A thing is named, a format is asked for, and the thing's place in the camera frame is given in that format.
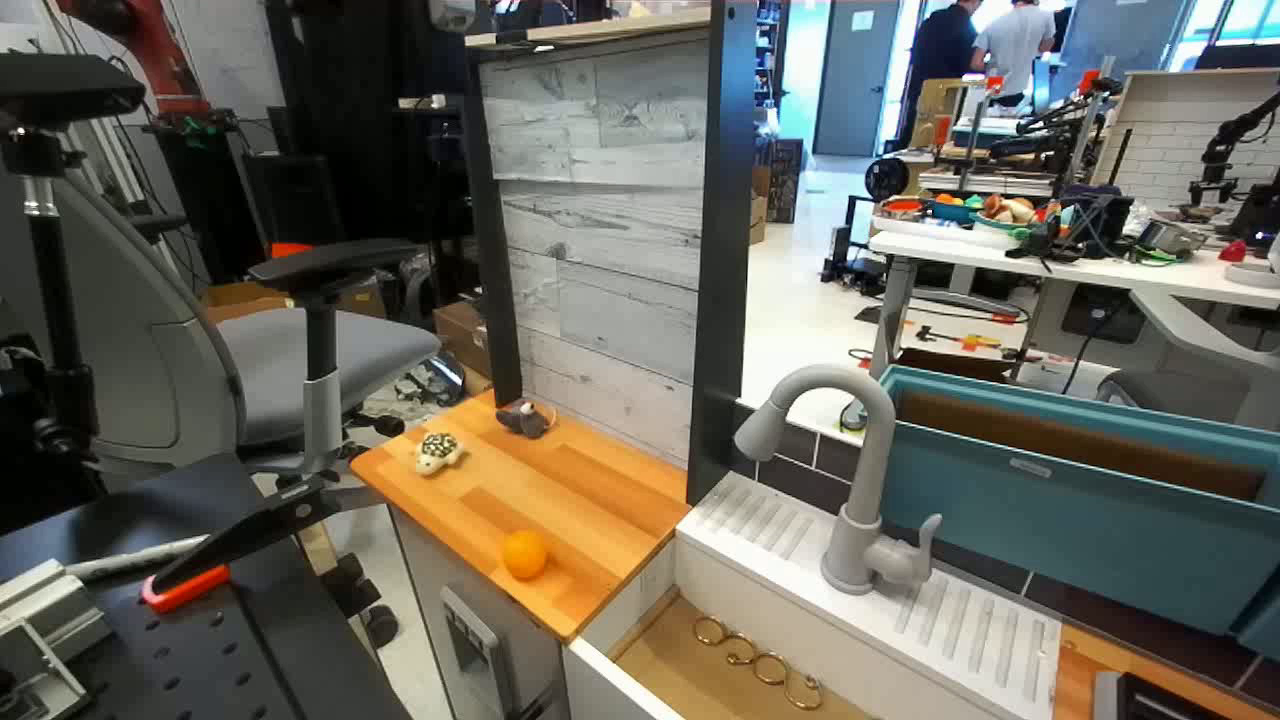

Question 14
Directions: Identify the grey toy kitchen faucet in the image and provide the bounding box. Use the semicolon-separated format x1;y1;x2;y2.
730;359;948;601

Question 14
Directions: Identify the wooden countertop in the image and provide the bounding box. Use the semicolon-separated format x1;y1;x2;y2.
349;388;692;642
1051;620;1280;720

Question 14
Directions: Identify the grey wood plank panel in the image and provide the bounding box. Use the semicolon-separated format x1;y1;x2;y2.
477;37;710;472

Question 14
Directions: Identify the cardboard box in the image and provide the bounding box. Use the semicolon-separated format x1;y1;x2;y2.
429;297;495;384

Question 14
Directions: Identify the white sink unit with drainboard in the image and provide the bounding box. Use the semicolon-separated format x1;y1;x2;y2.
559;472;1066;720

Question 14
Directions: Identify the small green white toy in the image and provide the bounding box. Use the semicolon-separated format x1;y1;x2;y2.
411;429;473;478

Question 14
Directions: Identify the orange ball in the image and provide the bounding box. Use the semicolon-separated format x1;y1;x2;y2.
501;527;554;585

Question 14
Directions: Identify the white kitchen cabinet front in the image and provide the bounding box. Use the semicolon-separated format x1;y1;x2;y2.
388;503;579;720

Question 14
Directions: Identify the grey office chair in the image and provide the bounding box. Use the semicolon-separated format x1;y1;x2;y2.
47;168;449;486

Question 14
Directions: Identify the wooden shelf board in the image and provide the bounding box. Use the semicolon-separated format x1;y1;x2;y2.
460;6;716;55

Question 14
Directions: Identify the grey door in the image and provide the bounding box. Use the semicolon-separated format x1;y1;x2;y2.
813;0;908;160

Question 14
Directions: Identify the person in dark shirt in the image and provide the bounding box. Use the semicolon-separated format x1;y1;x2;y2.
892;0;988;150

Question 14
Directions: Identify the white cluttered work table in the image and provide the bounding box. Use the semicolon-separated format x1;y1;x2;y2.
865;210;1280;384

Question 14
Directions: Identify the person in white shirt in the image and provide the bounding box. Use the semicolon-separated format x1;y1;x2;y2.
973;0;1061;104

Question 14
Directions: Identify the white pegboard panel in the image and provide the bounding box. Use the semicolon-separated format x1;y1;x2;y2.
1087;66;1280;215

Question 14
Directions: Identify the aluminium profile block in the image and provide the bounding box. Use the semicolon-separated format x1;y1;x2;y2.
0;556;113;720

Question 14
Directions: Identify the wide black upright post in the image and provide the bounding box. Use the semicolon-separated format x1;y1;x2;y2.
684;0;765;509

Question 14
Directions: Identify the thin black post with foot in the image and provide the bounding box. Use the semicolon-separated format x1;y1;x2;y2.
460;48;554;442

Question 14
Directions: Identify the black clamp with orange handle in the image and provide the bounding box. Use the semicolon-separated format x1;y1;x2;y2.
135;478;353;620

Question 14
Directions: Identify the teal wall shelf box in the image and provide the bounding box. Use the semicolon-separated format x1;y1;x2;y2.
874;362;1280;656

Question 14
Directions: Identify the black camera on stand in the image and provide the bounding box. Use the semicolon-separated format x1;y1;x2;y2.
0;48;151;453

